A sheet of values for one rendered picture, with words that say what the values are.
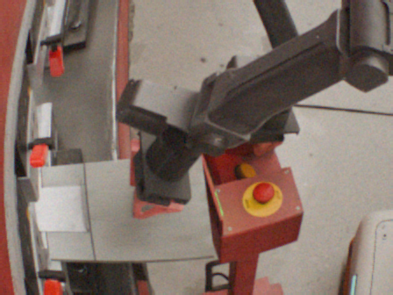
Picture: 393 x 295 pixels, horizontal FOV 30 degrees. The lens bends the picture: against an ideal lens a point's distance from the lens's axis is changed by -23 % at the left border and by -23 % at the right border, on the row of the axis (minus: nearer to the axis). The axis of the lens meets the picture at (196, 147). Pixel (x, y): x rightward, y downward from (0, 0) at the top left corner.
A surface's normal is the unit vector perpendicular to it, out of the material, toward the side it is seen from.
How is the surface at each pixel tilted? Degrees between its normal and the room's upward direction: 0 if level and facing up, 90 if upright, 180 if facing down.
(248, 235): 90
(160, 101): 29
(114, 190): 0
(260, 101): 103
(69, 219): 0
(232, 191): 0
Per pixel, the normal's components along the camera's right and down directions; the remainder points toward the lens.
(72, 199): -0.03, -0.58
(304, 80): -0.29, 0.90
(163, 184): 0.46, -0.56
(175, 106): 0.40, -0.20
